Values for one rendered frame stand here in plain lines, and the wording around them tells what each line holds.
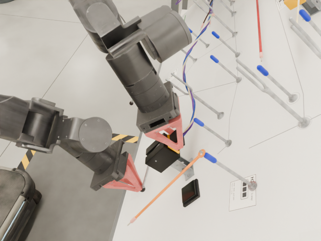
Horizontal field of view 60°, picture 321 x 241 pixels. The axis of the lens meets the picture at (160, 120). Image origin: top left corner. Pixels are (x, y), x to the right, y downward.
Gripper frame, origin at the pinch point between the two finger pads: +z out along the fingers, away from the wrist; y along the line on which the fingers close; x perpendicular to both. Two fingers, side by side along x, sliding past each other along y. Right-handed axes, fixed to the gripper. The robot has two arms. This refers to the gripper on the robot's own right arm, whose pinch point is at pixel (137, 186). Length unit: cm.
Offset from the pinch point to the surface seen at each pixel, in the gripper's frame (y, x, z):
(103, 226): 52, 82, 51
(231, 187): -10.3, -20.1, 1.7
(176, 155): -2.2, -13.2, -3.1
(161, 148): -2.1, -12.0, -6.2
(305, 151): -12.2, -32.2, -0.3
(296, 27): -9.1, -38.8, -14.5
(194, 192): -7.4, -13.0, 1.9
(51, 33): 247, 119, -39
